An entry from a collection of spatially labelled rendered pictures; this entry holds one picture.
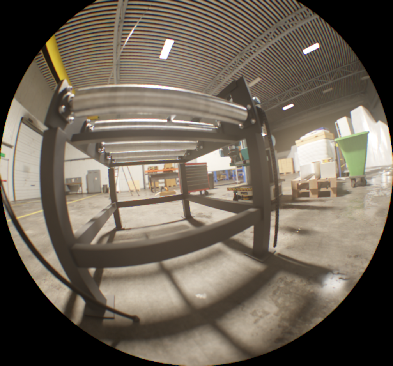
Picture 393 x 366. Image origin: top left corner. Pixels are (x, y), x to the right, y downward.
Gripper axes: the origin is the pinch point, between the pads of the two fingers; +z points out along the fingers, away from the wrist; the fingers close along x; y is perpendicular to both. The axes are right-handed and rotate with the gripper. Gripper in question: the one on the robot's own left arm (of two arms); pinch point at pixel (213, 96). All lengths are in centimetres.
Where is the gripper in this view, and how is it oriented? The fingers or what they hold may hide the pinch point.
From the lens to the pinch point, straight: 134.3
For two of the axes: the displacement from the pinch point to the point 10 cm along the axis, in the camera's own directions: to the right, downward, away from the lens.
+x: -1.1, -9.9, 0.6
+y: -4.5, 1.0, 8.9
